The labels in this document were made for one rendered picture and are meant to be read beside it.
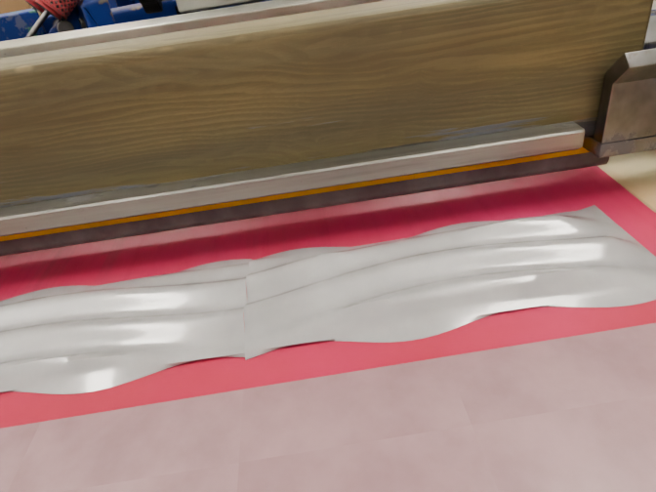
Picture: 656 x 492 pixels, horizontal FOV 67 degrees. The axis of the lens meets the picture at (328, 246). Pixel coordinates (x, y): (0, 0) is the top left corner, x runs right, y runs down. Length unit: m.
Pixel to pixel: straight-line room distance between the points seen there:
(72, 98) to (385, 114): 0.14
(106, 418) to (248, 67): 0.16
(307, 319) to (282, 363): 0.02
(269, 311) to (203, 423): 0.05
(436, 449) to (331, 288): 0.08
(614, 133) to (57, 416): 0.28
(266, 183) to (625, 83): 0.18
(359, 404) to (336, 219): 0.13
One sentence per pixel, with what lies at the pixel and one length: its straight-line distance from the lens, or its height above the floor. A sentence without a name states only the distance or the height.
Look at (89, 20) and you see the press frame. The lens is 0.91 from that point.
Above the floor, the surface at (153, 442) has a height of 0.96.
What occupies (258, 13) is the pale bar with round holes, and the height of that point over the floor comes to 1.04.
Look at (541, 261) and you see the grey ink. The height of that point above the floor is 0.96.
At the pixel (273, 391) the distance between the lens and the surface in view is 0.19.
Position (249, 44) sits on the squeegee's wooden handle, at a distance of 0.24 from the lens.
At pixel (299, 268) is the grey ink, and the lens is 0.23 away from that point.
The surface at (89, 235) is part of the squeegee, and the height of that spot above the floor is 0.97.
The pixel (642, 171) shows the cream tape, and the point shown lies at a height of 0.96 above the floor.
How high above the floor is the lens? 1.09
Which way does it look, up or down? 33 degrees down
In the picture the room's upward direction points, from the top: 9 degrees counter-clockwise
